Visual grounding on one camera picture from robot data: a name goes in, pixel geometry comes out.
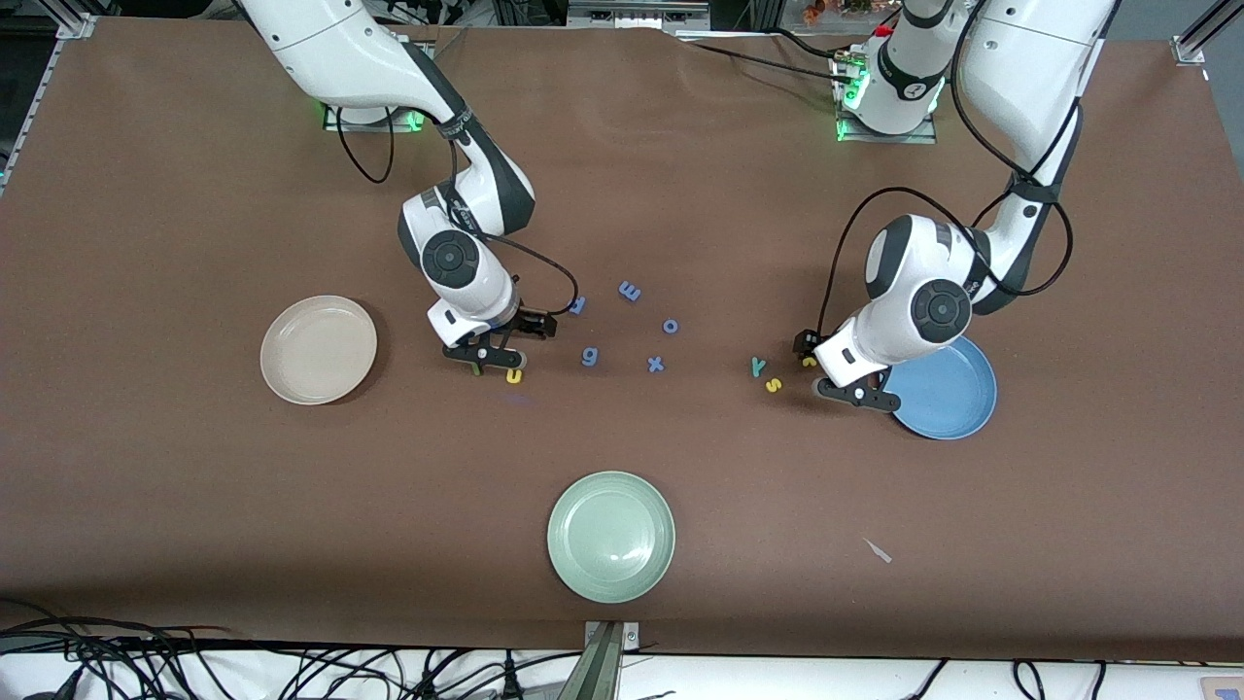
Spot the aluminium frame rail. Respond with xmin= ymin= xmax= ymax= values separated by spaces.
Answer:
xmin=1171 ymin=0 xmax=1244 ymax=67
xmin=0 ymin=12 xmax=98 ymax=195

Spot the blue plate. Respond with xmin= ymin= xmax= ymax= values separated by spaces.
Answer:
xmin=882 ymin=335 xmax=999 ymax=441

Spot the beige brown plate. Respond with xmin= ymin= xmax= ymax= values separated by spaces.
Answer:
xmin=259 ymin=295 xmax=379 ymax=406

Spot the grey metal bracket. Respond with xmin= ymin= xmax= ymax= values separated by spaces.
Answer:
xmin=581 ymin=619 xmax=642 ymax=700

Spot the green plate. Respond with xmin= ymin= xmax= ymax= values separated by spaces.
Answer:
xmin=546 ymin=471 xmax=677 ymax=605

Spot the brown table cover sheet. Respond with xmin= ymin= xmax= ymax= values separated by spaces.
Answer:
xmin=0 ymin=17 xmax=1244 ymax=662

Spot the grey metal frame piece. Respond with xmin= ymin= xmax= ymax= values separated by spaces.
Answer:
xmin=567 ymin=0 xmax=712 ymax=32

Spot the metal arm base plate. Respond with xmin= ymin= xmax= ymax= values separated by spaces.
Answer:
xmin=323 ymin=97 xmax=431 ymax=133
xmin=834 ymin=53 xmax=940 ymax=146

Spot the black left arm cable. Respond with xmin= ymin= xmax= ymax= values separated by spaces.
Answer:
xmin=819 ymin=0 xmax=1082 ymax=336

